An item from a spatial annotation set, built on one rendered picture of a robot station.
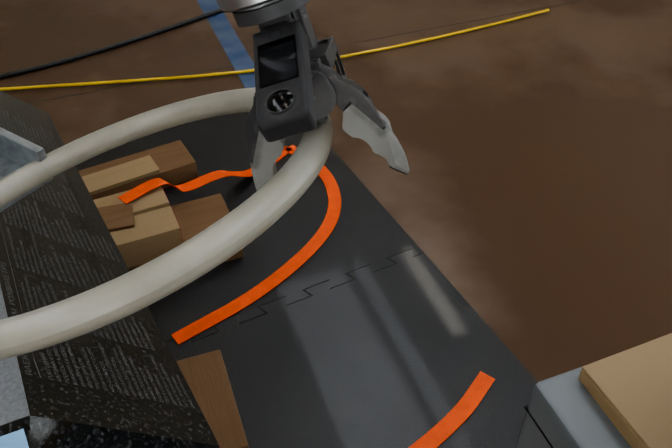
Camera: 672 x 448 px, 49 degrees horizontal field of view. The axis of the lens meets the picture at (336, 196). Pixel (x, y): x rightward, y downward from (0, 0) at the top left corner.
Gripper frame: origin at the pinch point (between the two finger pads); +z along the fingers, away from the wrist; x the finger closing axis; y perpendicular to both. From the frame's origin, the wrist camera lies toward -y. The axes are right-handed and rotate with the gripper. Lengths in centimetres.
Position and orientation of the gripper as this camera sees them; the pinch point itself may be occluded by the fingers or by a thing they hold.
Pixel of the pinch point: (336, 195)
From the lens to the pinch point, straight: 73.4
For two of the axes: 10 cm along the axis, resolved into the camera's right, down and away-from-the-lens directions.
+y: 1.1, -4.8, 8.7
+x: -9.4, 2.3, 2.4
